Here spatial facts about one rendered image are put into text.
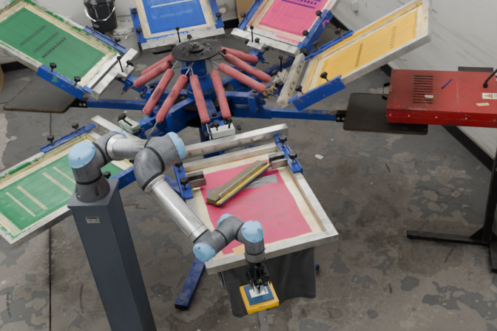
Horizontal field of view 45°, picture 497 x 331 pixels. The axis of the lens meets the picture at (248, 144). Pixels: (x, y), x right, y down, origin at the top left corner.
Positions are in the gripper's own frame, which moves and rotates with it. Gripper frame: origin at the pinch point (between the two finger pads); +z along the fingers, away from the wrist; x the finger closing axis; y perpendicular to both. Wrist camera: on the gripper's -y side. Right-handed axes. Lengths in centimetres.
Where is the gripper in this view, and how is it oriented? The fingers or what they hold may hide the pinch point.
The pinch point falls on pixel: (258, 289)
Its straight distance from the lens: 245.8
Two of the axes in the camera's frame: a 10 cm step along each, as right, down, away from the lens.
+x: 9.6, -2.2, 1.7
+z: 0.9, 8.3, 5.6
